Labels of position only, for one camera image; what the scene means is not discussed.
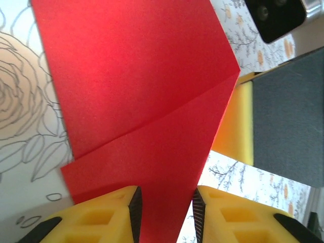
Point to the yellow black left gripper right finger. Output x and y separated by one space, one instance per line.
240 217

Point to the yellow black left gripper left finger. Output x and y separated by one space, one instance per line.
101 215

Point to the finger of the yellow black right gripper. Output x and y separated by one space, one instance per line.
283 121

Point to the red paper sheet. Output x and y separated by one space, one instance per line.
126 88

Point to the floral table mat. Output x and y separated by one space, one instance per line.
25 101

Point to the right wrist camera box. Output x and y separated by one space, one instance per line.
276 17

